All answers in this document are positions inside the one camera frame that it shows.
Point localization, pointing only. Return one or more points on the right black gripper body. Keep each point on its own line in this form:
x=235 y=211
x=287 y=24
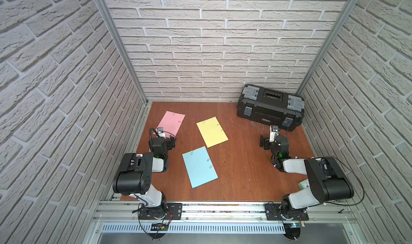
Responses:
x=266 y=141

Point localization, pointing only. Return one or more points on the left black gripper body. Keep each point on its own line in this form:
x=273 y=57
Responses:
x=169 y=141

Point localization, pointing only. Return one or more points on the yellow paper sheet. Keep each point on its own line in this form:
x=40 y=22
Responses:
x=212 y=132

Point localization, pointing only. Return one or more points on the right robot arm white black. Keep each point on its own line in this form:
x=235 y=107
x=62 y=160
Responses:
x=327 y=181

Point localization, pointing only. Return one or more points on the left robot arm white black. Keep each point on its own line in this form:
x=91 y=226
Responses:
x=134 y=174

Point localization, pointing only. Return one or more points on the pink paper sheet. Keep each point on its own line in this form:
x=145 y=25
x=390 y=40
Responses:
x=171 y=123

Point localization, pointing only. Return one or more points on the black plastic toolbox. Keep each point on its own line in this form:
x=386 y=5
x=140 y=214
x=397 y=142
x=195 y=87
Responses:
x=270 y=107

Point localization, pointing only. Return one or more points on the light blue paper sheet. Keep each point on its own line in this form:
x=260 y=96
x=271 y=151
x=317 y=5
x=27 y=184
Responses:
x=197 y=167

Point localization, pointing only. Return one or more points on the small teal card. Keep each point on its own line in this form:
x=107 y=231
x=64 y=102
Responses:
x=304 y=184

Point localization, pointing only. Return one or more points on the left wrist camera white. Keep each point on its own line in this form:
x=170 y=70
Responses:
x=160 y=132

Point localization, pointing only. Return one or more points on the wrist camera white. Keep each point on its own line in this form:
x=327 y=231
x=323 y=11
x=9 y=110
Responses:
x=274 y=132
x=160 y=132

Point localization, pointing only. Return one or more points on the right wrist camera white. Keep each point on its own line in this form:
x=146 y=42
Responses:
x=274 y=132

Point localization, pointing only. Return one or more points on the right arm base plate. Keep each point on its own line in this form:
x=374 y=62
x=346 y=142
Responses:
x=277 y=211

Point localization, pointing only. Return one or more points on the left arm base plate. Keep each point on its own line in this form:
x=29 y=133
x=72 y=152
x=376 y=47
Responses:
x=170 y=210

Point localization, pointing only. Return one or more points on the aluminium front rail frame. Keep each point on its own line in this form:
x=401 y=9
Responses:
x=216 y=217

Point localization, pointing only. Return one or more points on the left corner aluminium post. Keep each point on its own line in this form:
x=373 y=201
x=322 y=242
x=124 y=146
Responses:
x=110 y=24

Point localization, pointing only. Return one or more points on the corner aluminium post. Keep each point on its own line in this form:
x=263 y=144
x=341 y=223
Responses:
x=333 y=33
x=110 y=24

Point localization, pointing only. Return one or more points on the right corner aluminium post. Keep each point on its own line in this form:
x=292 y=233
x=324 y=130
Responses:
x=333 y=33

